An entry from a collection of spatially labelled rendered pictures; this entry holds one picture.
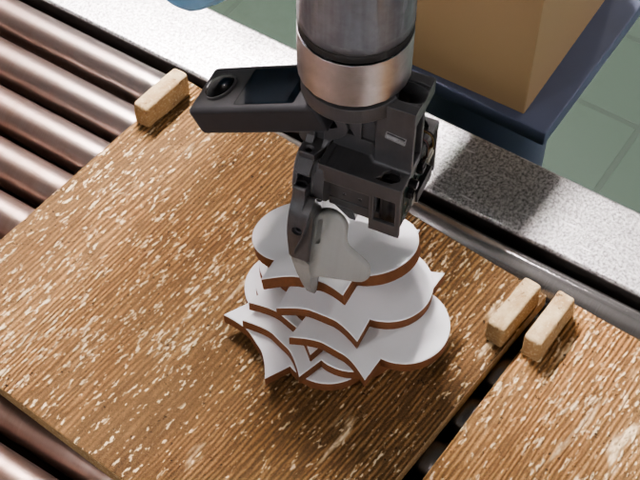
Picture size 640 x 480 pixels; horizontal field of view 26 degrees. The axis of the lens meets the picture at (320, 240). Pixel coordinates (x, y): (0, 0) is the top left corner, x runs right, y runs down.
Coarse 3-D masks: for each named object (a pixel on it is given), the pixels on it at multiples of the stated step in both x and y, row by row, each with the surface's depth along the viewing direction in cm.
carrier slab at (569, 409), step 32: (576, 320) 116; (576, 352) 114; (608, 352) 114; (512, 384) 113; (544, 384) 113; (576, 384) 113; (608, 384) 113; (480, 416) 111; (512, 416) 111; (544, 416) 111; (576, 416) 111; (608, 416) 111; (448, 448) 109; (480, 448) 109; (512, 448) 109; (544, 448) 109; (576, 448) 109; (608, 448) 109
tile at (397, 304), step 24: (288, 288) 110; (360, 288) 110; (384, 288) 110; (408, 288) 110; (432, 288) 110; (288, 312) 109; (312, 312) 109; (336, 312) 108; (360, 312) 108; (384, 312) 108; (408, 312) 108; (360, 336) 107
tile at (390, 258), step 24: (264, 216) 113; (360, 216) 111; (264, 240) 110; (360, 240) 108; (384, 240) 108; (408, 240) 107; (264, 264) 110; (288, 264) 108; (384, 264) 106; (408, 264) 106; (264, 288) 107; (336, 288) 104
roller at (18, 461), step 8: (0, 448) 111; (8, 448) 112; (0, 456) 111; (8, 456) 111; (16, 456) 111; (0, 464) 110; (8, 464) 110; (16, 464) 110; (24, 464) 110; (32, 464) 111; (0, 472) 110; (8, 472) 110; (16, 472) 110; (24, 472) 110; (32, 472) 110; (40, 472) 110; (48, 472) 111
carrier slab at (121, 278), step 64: (128, 128) 129; (192, 128) 129; (64, 192) 124; (128, 192) 124; (192, 192) 124; (256, 192) 124; (0, 256) 120; (64, 256) 120; (128, 256) 120; (192, 256) 120; (256, 256) 120; (448, 256) 120; (0, 320) 116; (64, 320) 116; (128, 320) 116; (192, 320) 116; (0, 384) 113; (64, 384) 113; (128, 384) 113; (192, 384) 113; (256, 384) 113; (384, 384) 113; (448, 384) 113; (128, 448) 109; (192, 448) 109; (256, 448) 109; (320, 448) 109; (384, 448) 109
